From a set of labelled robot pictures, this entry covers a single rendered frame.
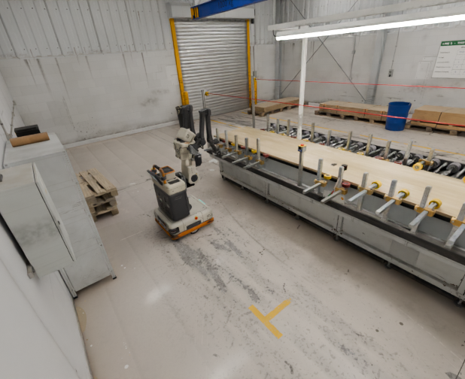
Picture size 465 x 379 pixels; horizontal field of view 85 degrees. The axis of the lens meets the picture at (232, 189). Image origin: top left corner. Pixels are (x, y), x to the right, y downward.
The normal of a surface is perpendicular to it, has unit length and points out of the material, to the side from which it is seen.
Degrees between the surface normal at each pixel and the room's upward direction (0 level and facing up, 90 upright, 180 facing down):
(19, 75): 90
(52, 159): 90
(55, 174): 90
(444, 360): 0
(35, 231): 90
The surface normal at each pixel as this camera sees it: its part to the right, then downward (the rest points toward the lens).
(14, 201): 0.61, 0.34
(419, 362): -0.07, -0.88
